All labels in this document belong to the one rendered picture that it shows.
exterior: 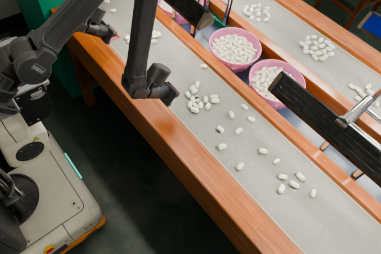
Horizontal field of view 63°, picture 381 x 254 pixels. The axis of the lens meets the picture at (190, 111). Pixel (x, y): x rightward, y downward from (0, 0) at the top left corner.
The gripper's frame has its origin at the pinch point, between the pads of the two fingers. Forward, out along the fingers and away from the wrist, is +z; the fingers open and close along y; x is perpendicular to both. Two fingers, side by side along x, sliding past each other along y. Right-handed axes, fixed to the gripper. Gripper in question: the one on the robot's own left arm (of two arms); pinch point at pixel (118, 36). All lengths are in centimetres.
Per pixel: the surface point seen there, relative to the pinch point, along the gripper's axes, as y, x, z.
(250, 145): -77, -4, 14
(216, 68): -38.5, -15.5, 24.2
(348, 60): -73, -55, 73
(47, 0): 41.1, 10.3, -10.7
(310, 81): -70, -36, 48
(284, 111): -72, -19, 41
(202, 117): -54, 1, 9
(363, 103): -95, -43, 0
